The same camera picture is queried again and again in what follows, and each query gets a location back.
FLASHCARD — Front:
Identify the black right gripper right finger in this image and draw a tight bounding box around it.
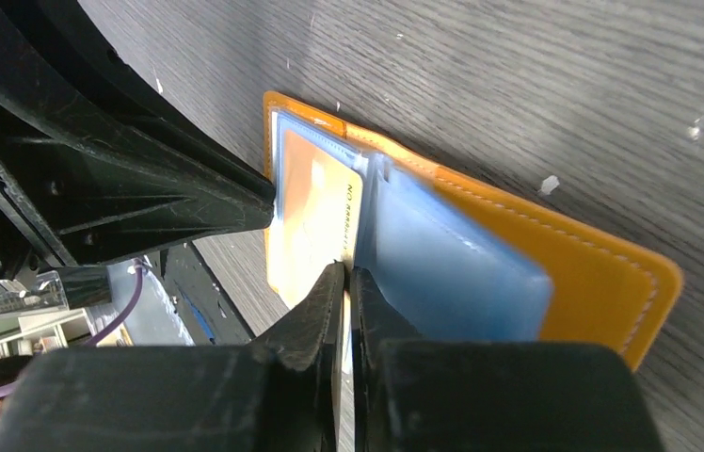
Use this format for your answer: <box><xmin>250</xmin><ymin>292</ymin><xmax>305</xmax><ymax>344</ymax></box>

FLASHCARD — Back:
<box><xmin>349</xmin><ymin>268</ymin><xmax>664</xmax><ymax>451</ymax></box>

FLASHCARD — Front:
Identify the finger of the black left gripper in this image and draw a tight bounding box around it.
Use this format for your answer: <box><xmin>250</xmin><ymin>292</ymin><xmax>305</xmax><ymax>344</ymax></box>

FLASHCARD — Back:
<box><xmin>0</xmin><ymin>1</ymin><xmax>275</xmax><ymax>266</ymax></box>

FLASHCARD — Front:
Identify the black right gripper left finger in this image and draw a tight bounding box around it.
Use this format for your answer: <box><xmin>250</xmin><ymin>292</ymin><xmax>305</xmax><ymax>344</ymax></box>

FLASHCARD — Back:
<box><xmin>0</xmin><ymin>263</ymin><xmax>345</xmax><ymax>451</ymax></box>

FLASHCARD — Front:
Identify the orange leather card holder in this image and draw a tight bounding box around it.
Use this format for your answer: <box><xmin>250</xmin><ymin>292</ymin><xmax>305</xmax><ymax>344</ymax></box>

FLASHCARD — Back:
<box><xmin>263</xmin><ymin>91</ymin><xmax>683</xmax><ymax>368</ymax></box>

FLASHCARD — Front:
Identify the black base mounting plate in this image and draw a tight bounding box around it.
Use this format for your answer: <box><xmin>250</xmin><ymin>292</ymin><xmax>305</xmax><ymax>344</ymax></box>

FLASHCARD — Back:
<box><xmin>151</xmin><ymin>242</ymin><xmax>255</xmax><ymax>346</ymax></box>

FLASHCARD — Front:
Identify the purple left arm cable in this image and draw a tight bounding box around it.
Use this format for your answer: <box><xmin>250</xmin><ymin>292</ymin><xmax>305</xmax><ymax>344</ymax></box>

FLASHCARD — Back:
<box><xmin>0</xmin><ymin>262</ymin><xmax>144</xmax><ymax>402</ymax></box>

